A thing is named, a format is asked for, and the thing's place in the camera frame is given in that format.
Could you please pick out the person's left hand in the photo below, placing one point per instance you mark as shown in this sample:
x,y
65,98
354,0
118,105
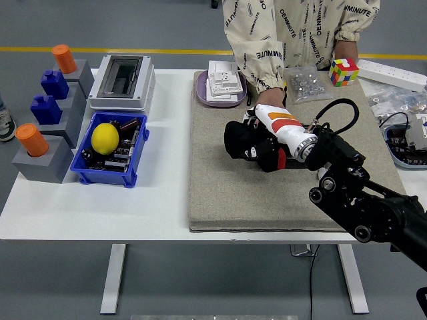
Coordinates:
x,y
347,50

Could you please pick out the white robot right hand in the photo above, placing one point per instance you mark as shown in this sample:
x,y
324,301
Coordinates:
x,y
283,128

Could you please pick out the person's right hand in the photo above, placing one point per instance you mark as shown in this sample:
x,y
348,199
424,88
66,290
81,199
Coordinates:
x,y
272,96

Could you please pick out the black rag with red stripe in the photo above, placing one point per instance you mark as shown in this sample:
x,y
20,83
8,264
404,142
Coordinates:
x,y
237,140

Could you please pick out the grey-brown mat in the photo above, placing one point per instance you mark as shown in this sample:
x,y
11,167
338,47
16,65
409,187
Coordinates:
x,y
233,200

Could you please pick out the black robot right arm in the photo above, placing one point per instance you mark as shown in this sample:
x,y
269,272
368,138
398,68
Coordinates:
x,y
367,206

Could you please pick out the colourful puzzle cube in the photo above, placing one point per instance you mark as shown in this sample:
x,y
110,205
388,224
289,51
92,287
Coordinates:
x,y
343,73

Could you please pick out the clear bag of metal nuts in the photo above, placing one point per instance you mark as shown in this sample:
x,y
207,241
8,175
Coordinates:
x,y
305,86

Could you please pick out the white socket plate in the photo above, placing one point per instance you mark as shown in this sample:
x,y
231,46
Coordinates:
x,y
228,82

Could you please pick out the white power strip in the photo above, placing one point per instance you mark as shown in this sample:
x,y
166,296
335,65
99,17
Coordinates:
x,y
393,75

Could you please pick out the white flat cover plate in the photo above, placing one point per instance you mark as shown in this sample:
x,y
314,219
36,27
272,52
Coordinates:
x,y
217,97

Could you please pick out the person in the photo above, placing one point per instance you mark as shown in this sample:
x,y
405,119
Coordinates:
x,y
293,26
6,126

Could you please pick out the clear bags of small parts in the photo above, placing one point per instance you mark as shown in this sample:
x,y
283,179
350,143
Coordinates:
x,y
390,98

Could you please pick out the purple oval tray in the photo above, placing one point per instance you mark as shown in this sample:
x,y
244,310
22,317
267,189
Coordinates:
x,y
201,95

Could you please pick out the grey metal device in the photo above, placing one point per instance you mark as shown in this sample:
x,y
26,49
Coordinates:
x,y
417,131

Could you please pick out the black chair wheel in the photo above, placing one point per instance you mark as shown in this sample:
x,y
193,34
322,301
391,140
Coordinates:
x,y
215,3

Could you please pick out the grey box under table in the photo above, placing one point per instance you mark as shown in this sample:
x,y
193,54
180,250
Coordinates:
x,y
302,250

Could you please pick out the pale tray of electronic parts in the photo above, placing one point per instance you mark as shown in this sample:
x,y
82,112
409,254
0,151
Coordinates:
x,y
407,158

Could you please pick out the brown cylindrical capacitor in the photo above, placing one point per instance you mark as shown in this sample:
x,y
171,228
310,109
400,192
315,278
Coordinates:
x,y
130,124

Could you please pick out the dark circuit board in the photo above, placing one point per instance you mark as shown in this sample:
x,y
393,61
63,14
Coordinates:
x,y
118,160

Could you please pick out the white table leg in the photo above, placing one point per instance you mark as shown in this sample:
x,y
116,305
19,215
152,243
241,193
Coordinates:
x,y
113,280
355,280

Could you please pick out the yellow lemon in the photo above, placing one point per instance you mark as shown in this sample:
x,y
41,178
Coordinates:
x,y
105,138

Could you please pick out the blue plastic bin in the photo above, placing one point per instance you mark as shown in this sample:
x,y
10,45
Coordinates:
x,y
100,175

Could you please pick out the grey block holder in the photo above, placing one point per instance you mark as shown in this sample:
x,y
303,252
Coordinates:
x,y
50,166
71,123
83,76
77,96

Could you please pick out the black round knob part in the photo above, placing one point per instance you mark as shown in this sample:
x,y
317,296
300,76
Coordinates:
x,y
87,155

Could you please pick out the orange cylinder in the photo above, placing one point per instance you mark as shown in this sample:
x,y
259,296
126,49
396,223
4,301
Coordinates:
x,y
64,60
31,140

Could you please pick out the blue block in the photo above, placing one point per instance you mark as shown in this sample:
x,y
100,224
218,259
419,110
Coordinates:
x,y
55,85
46,110

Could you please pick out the grey electrical enclosure box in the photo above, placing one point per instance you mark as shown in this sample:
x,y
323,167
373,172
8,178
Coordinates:
x,y
120,100

